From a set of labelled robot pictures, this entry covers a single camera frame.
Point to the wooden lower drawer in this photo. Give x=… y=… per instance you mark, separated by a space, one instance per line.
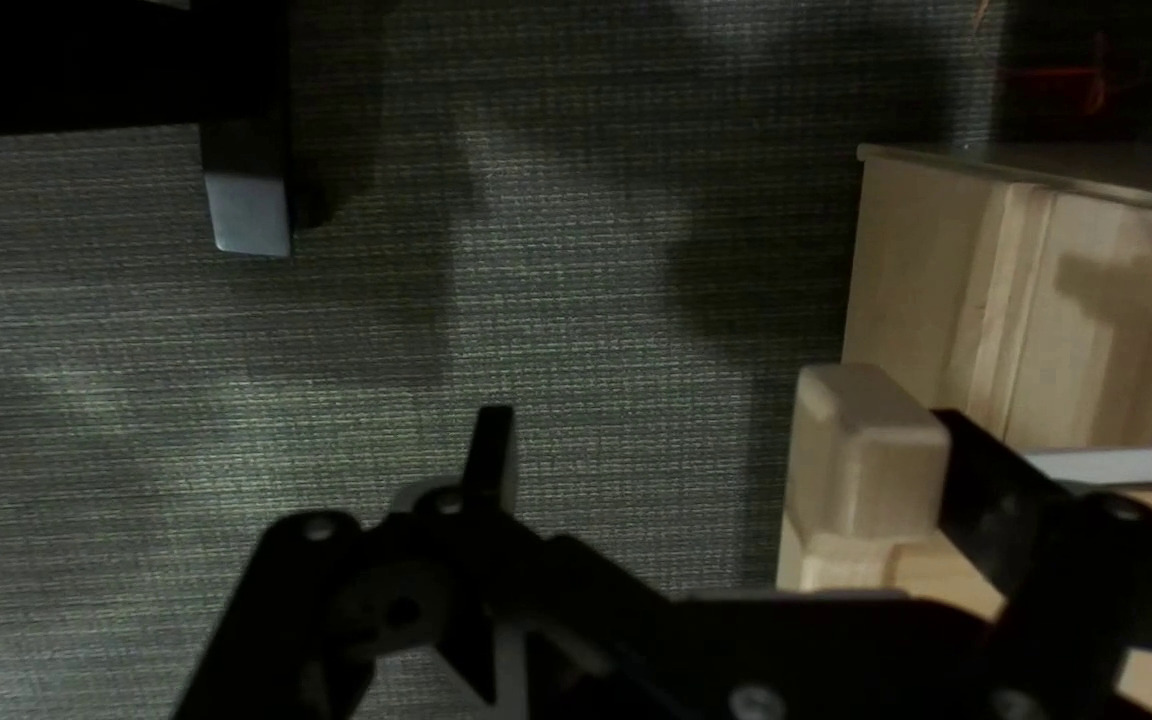
x=1008 y=284

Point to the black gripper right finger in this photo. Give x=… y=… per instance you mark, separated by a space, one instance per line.
x=1000 y=514

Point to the wooden top drawer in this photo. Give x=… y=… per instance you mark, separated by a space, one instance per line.
x=911 y=626

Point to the wooden drawer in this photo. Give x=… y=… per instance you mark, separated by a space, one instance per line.
x=911 y=626
x=1008 y=284

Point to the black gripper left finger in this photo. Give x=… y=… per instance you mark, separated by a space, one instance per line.
x=488 y=457

